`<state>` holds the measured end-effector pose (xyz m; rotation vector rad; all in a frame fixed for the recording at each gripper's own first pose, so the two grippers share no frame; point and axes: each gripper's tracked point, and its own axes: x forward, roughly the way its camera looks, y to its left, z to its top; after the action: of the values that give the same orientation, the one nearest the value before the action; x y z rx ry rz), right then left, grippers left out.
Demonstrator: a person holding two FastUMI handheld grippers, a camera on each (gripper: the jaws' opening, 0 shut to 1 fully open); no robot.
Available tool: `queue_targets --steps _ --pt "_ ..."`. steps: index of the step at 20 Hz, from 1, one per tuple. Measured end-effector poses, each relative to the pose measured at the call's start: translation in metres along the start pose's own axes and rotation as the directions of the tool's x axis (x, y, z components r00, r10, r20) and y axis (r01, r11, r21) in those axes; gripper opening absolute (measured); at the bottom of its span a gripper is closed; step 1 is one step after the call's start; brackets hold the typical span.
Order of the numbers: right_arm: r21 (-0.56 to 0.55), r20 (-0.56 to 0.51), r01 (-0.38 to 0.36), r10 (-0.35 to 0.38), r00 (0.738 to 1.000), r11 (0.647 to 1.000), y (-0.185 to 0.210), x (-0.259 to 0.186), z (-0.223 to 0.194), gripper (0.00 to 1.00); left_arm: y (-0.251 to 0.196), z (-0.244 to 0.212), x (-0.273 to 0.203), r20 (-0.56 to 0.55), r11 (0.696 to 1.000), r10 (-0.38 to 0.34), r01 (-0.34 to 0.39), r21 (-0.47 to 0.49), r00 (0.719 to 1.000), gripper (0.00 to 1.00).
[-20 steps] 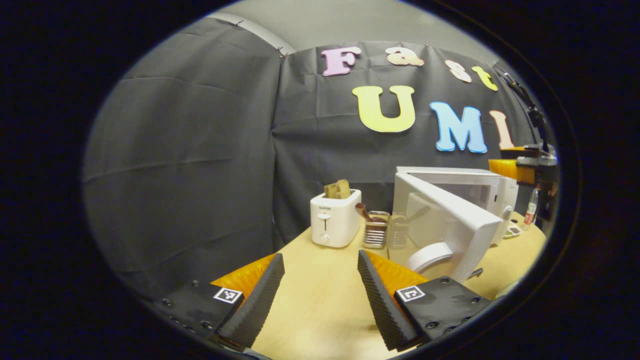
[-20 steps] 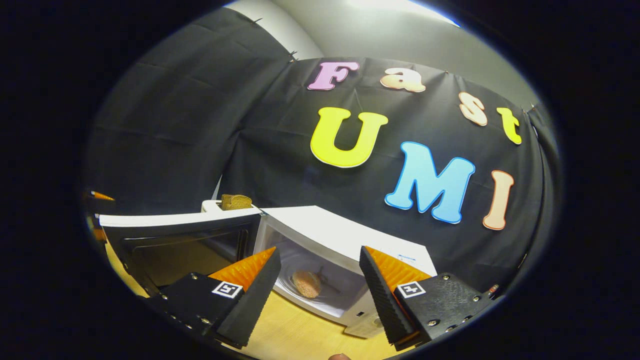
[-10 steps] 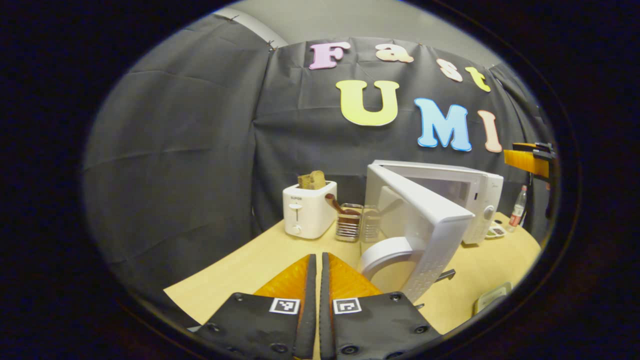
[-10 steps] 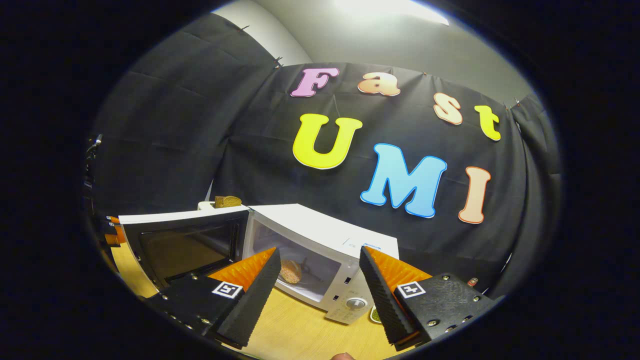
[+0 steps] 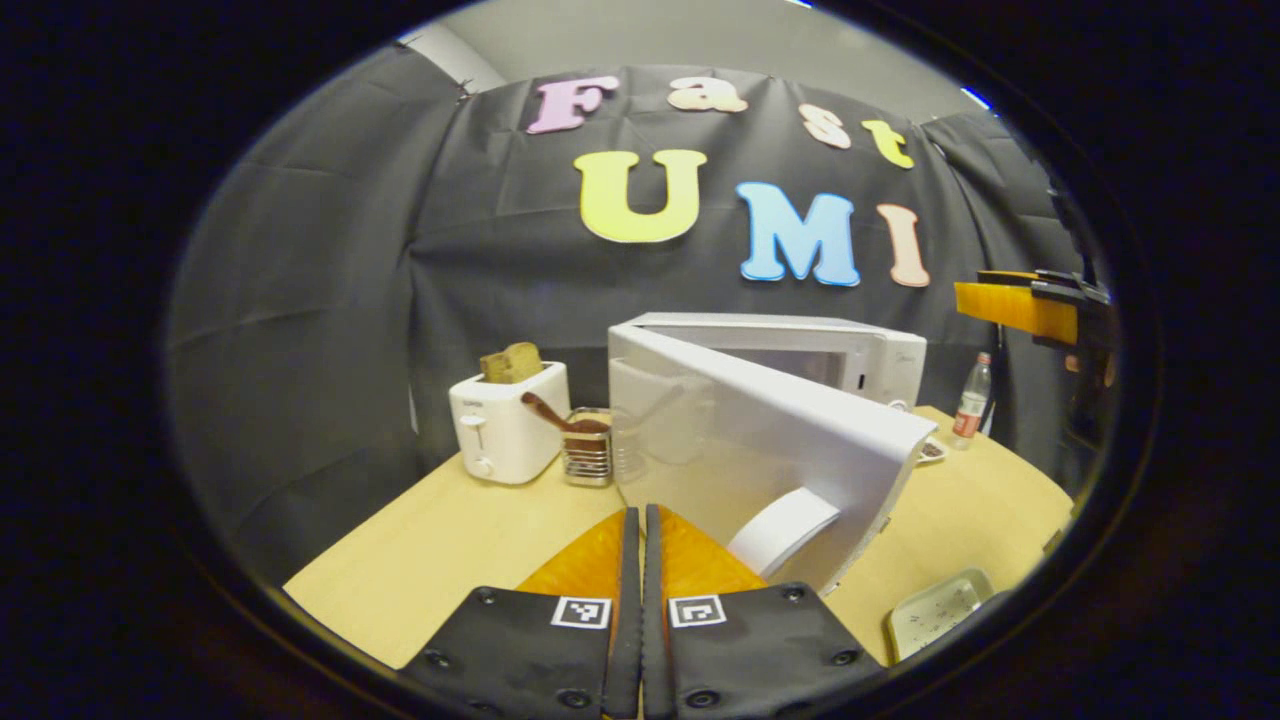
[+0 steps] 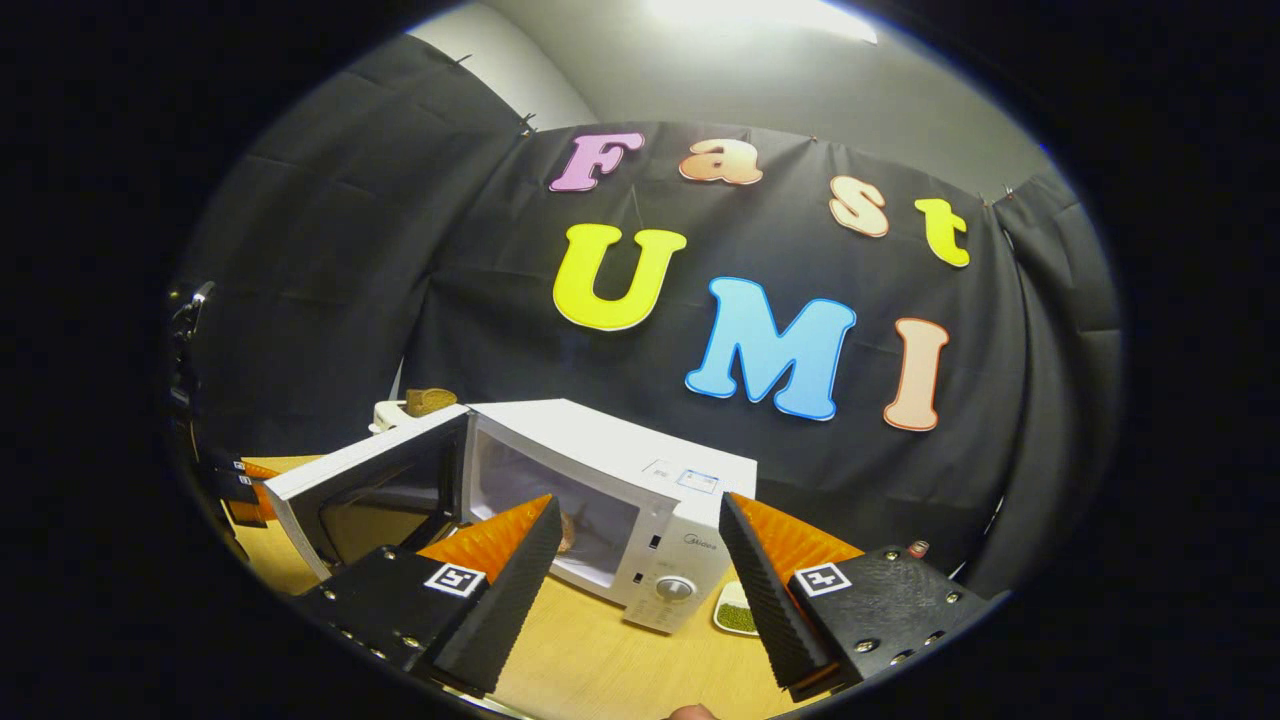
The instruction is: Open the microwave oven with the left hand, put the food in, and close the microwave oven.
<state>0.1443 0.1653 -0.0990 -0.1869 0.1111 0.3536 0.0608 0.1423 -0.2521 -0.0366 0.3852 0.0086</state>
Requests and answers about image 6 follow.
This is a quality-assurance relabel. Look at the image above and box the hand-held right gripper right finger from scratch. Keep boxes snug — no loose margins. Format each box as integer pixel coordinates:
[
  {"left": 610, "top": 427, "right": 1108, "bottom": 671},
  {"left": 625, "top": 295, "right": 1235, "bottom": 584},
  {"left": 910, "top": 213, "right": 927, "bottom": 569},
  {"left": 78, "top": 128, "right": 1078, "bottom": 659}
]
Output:
[{"left": 718, "top": 490, "right": 991, "bottom": 703}]

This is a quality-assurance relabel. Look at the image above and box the white toaster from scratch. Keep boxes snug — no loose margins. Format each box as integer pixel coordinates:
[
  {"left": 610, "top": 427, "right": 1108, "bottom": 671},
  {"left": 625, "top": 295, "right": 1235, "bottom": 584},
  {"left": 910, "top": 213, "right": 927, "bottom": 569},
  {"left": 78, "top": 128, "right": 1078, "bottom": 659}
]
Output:
[{"left": 372, "top": 400, "right": 441, "bottom": 436}]

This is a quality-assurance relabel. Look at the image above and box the white divided bean dish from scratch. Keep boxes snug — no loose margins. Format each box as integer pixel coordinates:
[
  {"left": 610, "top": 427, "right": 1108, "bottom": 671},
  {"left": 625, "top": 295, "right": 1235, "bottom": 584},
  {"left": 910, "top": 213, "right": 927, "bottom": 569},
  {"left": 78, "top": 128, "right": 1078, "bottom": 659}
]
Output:
[{"left": 713, "top": 580, "right": 761, "bottom": 638}]

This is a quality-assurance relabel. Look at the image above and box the large ceiling light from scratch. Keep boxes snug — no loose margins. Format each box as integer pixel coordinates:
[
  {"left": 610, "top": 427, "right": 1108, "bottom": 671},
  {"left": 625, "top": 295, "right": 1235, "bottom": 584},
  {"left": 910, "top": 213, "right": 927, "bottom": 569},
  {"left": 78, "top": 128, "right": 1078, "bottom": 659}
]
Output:
[{"left": 640, "top": 0, "right": 881, "bottom": 46}]

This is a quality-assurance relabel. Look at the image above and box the white microwave oven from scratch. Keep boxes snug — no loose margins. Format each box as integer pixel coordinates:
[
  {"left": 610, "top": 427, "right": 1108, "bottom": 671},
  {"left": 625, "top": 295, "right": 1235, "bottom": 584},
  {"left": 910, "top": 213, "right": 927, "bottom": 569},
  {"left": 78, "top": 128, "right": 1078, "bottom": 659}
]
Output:
[{"left": 263, "top": 398, "right": 759, "bottom": 635}]

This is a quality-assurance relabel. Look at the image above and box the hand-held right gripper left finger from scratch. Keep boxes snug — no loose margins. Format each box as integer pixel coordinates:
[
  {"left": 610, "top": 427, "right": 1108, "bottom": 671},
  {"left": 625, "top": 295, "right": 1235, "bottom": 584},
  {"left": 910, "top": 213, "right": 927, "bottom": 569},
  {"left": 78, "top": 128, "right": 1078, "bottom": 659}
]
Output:
[{"left": 293, "top": 494, "right": 564, "bottom": 699}]

